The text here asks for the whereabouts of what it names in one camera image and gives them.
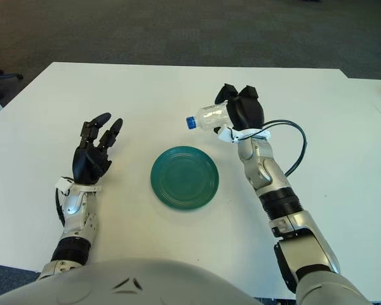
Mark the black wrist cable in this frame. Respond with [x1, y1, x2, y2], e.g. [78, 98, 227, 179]
[55, 187, 67, 226]
[237, 119, 307, 177]

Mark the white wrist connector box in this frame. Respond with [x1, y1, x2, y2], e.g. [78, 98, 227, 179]
[217, 125, 242, 144]
[56, 177, 76, 193]

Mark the clear bottle with blue cap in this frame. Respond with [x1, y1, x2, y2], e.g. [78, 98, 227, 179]
[185, 102, 231, 132]

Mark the black office chair base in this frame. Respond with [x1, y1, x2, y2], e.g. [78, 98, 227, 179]
[0, 34, 23, 96]

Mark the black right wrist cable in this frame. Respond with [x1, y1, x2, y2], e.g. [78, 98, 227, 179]
[237, 119, 307, 177]

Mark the grey robot torso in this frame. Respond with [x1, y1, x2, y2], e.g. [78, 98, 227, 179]
[0, 259, 264, 305]

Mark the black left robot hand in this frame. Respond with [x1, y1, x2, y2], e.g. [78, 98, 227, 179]
[72, 112, 124, 185]

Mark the green round plate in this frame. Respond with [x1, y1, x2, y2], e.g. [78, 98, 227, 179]
[150, 146, 220, 212]

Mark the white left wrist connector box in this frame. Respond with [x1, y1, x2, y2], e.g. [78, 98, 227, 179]
[56, 177, 76, 193]

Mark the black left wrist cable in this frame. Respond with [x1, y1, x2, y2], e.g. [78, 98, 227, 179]
[55, 187, 67, 226]

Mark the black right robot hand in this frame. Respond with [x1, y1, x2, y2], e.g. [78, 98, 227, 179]
[213, 83, 266, 132]

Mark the white right wrist connector box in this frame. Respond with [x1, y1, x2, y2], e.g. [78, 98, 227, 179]
[217, 125, 242, 144]

